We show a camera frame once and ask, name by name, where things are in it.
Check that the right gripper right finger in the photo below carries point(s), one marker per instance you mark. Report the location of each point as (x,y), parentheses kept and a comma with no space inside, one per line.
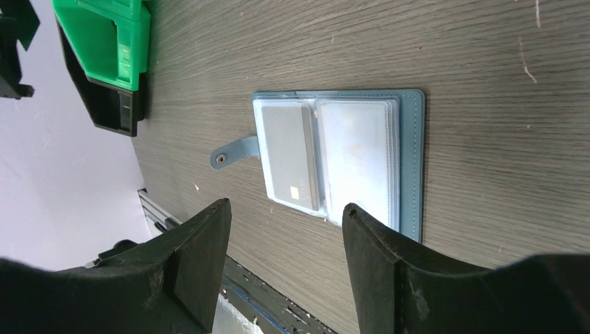
(401,286)

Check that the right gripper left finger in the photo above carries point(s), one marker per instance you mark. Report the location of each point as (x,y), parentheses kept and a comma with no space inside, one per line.
(38,301)

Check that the blue card holder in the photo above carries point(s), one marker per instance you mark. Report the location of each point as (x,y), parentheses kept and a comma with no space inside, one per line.
(368,150)

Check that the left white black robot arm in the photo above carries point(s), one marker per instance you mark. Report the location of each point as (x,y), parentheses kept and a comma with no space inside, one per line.
(19,23)

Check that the grey card in holder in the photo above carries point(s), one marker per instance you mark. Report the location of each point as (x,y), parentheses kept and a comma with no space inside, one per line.
(288,151)

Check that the black plastic bin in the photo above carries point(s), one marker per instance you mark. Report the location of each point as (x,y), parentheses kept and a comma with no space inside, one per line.
(110,107)

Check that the green plastic bin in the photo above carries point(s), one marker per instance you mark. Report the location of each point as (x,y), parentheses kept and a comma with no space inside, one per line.
(109,38)

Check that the aluminium front rail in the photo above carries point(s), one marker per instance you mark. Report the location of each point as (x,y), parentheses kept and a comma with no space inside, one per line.
(233,314)

